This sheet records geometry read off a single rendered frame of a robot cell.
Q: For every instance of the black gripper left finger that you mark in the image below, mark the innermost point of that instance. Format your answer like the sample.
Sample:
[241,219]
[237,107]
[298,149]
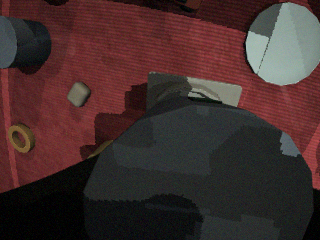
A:
[51,208]

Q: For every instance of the tan ring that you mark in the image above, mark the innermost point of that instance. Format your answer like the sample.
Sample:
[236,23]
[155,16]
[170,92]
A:
[29,138]

